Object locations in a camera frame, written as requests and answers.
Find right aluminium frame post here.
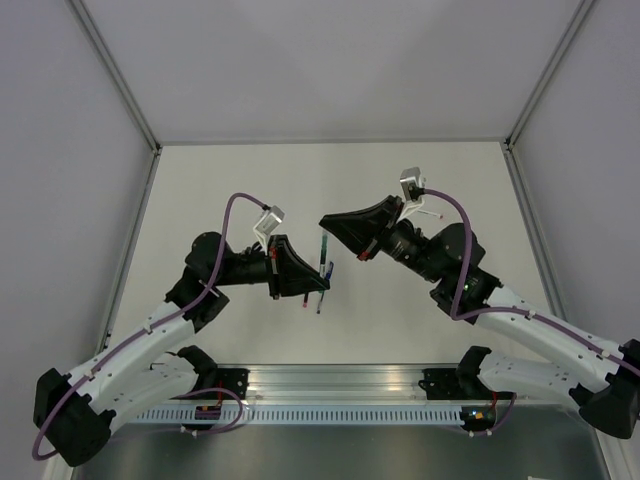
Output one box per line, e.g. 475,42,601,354
503,0,599,151

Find white red-tipped marker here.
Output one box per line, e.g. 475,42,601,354
418,209,444,220

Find aluminium frame post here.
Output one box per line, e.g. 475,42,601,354
65,0,162,154
503,0,599,151

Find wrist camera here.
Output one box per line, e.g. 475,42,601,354
253,205,285,250
399,167,425,218

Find left aluminium frame post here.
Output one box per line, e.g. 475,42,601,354
65,0,162,154

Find green pen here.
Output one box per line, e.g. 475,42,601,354
319,230,328,278

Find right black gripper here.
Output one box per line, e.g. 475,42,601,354
320,196,443,284

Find blue gel pen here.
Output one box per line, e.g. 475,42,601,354
316,261,334,315

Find white slotted cable duct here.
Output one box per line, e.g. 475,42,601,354
132,404,463,426

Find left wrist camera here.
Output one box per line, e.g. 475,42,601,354
253,205,285,250

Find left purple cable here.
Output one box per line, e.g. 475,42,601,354
31,192,271,461

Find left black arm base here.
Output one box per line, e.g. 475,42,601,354
176,345,250,400

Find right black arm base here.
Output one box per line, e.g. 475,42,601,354
418,346,513,401

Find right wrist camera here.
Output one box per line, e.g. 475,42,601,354
399,167,425,218

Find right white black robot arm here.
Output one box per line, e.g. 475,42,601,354
319,196,639,440

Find aluminium mounting rail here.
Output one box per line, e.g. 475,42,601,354
69,364,614,406

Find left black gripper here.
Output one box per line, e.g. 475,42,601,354
213,232,329,298

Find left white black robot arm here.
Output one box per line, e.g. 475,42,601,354
33,232,330,467

